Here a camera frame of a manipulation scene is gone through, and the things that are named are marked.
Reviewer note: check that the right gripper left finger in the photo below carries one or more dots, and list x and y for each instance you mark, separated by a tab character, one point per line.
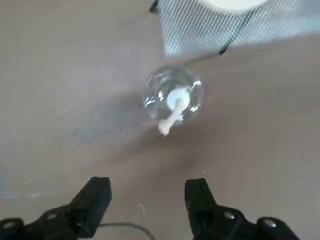
82	207

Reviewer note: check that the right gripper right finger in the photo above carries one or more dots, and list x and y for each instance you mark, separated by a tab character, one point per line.
202	207

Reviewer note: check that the clear glass alcohol lamp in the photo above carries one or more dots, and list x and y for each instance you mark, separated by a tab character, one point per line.
177	98

